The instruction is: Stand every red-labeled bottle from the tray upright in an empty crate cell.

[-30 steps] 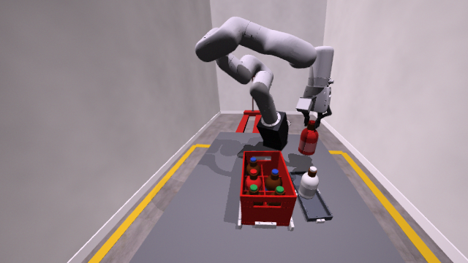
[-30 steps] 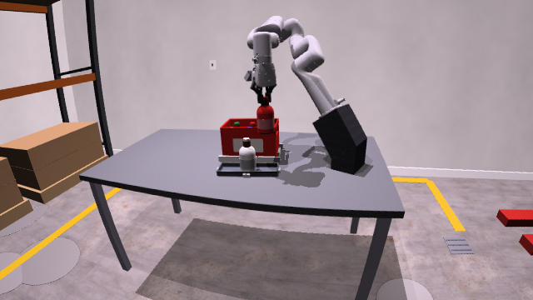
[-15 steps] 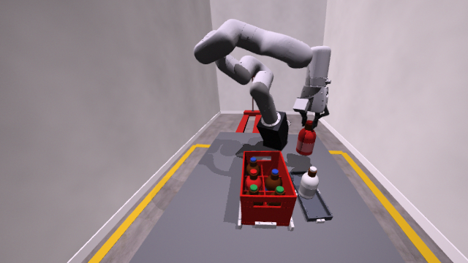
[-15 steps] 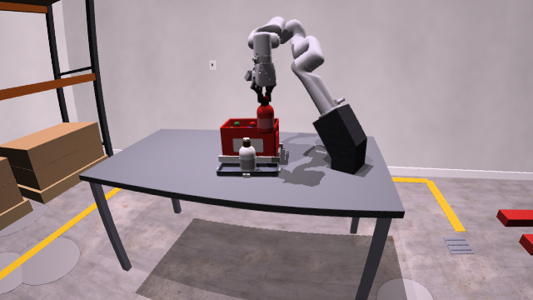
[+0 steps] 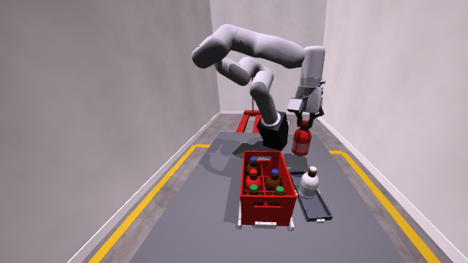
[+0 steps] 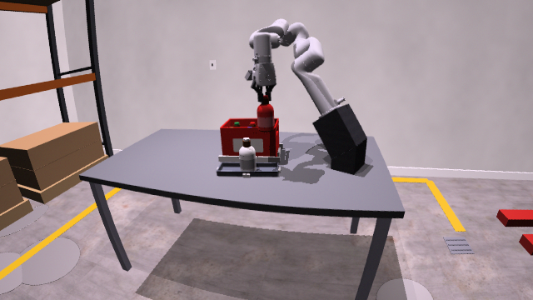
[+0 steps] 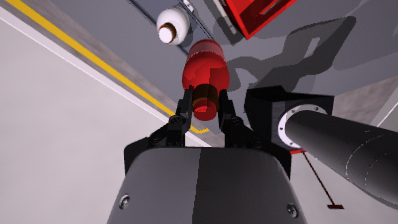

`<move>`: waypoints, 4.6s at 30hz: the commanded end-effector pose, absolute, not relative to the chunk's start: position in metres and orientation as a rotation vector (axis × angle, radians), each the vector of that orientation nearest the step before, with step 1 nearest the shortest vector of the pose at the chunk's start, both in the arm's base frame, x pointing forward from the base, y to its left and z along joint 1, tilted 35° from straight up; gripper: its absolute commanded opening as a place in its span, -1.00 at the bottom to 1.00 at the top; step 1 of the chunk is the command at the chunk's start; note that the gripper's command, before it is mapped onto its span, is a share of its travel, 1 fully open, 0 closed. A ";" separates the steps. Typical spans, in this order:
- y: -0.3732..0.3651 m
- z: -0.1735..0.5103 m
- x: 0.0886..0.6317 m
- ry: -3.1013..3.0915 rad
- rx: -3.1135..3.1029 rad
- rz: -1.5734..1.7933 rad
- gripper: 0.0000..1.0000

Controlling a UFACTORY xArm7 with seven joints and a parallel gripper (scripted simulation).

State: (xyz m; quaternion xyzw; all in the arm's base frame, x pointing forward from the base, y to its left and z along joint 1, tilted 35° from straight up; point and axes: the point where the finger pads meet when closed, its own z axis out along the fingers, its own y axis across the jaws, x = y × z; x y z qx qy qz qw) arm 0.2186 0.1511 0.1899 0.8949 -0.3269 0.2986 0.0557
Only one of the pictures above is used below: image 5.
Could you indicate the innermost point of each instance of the white bottle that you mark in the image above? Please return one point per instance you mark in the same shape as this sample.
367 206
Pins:
309 183

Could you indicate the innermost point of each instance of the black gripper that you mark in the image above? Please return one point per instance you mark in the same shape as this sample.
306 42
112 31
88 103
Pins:
311 105

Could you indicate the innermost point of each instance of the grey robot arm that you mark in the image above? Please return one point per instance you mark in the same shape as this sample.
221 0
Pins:
281 51

